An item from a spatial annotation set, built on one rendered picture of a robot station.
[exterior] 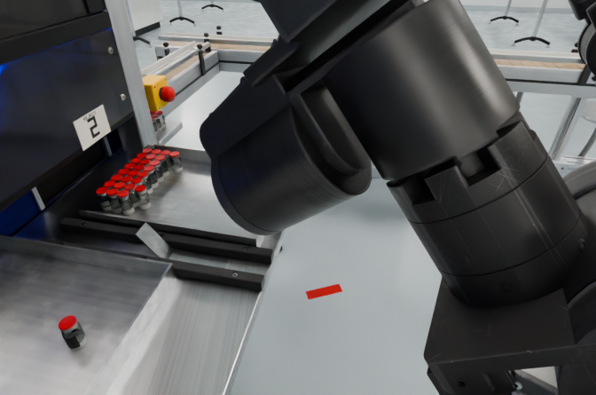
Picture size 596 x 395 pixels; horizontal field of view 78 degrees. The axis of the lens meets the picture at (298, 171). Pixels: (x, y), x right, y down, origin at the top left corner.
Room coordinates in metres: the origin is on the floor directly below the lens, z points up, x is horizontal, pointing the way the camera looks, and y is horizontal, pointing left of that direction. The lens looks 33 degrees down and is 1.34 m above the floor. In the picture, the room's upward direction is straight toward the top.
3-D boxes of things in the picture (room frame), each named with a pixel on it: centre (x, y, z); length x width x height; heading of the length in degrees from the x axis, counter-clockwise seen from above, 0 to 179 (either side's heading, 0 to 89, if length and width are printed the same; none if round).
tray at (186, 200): (0.62, 0.21, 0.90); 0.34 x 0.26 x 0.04; 77
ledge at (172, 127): (0.94, 0.42, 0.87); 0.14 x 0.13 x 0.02; 78
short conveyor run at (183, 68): (1.22, 0.46, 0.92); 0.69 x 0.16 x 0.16; 168
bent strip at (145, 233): (0.44, 0.19, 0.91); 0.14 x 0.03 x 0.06; 78
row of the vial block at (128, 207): (0.64, 0.31, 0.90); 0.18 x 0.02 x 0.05; 167
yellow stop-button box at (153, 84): (0.91, 0.38, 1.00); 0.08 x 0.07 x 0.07; 78
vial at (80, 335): (0.29, 0.29, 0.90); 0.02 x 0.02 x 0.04
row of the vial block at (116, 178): (0.65, 0.36, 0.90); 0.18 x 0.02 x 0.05; 167
